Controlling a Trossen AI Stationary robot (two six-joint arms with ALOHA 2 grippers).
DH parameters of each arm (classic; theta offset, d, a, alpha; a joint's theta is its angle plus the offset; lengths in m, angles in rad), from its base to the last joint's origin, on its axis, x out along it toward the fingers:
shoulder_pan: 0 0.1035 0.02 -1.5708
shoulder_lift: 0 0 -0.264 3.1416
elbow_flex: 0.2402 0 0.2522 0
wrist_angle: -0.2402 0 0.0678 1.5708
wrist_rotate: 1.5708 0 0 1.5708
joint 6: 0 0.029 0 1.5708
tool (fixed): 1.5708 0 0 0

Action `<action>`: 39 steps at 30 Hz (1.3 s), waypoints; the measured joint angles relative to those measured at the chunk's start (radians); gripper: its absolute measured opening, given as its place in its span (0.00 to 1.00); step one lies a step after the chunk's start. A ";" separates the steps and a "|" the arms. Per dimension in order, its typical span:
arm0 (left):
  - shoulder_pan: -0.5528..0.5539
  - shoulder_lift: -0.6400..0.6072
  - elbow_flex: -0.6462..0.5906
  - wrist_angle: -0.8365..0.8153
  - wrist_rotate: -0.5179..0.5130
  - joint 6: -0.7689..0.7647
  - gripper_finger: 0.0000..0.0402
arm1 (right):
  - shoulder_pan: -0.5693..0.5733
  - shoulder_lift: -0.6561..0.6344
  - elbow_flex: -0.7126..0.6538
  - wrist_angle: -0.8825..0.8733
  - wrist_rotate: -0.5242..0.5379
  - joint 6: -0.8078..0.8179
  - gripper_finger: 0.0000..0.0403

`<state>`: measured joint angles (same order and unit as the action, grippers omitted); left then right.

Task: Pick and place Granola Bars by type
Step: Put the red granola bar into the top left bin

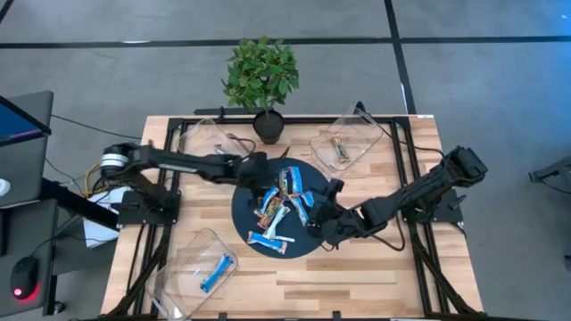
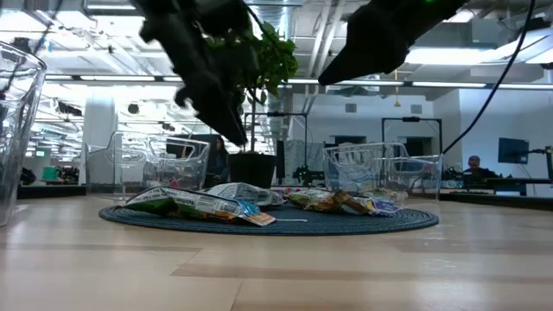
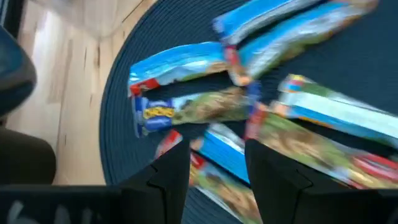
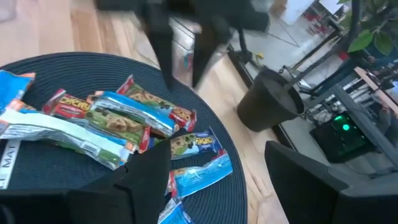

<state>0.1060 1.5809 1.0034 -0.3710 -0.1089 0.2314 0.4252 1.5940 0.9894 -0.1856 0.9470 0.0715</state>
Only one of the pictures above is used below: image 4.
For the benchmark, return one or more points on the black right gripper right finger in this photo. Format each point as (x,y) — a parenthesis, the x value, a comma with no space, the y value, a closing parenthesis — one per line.
(298,186)

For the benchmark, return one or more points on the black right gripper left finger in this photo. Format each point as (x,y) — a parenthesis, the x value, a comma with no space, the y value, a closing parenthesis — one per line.
(146,186)

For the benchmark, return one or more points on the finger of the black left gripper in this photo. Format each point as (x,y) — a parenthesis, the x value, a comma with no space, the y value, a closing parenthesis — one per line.
(161,46)
(206,46)

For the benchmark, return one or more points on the black computer case green light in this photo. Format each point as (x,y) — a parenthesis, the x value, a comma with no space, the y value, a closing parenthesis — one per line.
(335,143)

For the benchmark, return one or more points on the round dark blue woven mat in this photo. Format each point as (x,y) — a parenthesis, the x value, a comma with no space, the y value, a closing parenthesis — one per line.
(93,68)

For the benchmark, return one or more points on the green plant in black pot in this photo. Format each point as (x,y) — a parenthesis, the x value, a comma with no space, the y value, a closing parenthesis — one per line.
(267,102)

